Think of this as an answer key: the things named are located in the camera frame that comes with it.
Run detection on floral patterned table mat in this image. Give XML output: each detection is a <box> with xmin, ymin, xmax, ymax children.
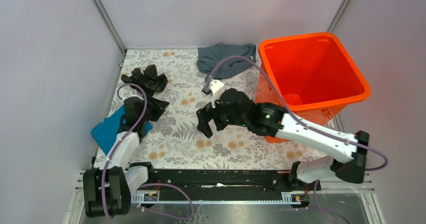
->
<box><xmin>121</xmin><ymin>50</ymin><xmax>323</xmax><ymax>170</ymax></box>

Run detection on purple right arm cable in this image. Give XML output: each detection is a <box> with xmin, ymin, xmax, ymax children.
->
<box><xmin>203</xmin><ymin>55</ymin><xmax>389</xmax><ymax>172</ymax></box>

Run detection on orange plastic trash bin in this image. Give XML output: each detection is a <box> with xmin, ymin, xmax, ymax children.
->
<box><xmin>255</xmin><ymin>32</ymin><xmax>371</xmax><ymax>126</ymax></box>

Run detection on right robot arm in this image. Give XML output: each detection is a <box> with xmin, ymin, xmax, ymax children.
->
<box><xmin>196</xmin><ymin>88</ymin><xmax>370</xmax><ymax>190</ymax></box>

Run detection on blue folded cloth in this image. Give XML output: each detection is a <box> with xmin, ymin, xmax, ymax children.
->
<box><xmin>90</xmin><ymin>105</ymin><xmax>153</xmax><ymax>156</ymax></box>

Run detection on grey cloth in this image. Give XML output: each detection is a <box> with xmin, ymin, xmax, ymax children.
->
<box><xmin>196</xmin><ymin>43</ymin><xmax>257</xmax><ymax>80</ymax></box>

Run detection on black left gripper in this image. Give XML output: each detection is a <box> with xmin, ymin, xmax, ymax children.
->
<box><xmin>139</xmin><ymin>93</ymin><xmax>169</xmax><ymax>123</ymax></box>

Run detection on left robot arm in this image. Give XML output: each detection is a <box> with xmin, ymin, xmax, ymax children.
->
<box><xmin>83</xmin><ymin>96</ymin><xmax>170</xmax><ymax>217</ymax></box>

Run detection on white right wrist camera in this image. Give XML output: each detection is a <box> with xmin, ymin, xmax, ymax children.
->
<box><xmin>202</xmin><ymin>79</ymin><xmax>225</xmax><ymax>108</ymax></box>

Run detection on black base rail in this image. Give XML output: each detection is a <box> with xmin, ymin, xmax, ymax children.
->
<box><xmin>131</xmin><ymin>169</ymin><xmax>321</xmax><ymax>206</ymax></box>

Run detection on black plastic trash bag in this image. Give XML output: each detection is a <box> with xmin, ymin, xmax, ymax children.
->
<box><xmin>121</xmin><ymin>64</ymin><xmax>168</xmax><ymax>96</ymax></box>

